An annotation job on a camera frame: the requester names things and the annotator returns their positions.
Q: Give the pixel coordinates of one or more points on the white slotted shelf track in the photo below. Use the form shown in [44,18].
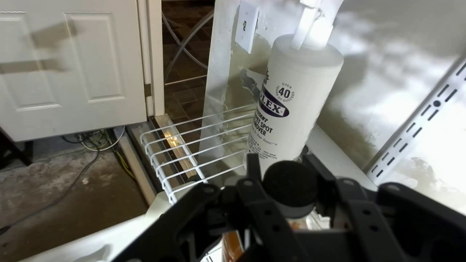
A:
[417,120]

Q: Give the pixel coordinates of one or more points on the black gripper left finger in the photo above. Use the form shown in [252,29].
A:
[218,212]

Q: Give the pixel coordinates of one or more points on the white wall outlet plate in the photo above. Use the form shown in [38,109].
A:
[246,26]

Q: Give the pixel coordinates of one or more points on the white panel door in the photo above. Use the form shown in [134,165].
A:
[73,72]

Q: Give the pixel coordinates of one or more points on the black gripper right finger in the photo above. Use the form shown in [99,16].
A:
[387,227]

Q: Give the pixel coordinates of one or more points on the tall white cleaner bottle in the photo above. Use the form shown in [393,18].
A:
[296,96]

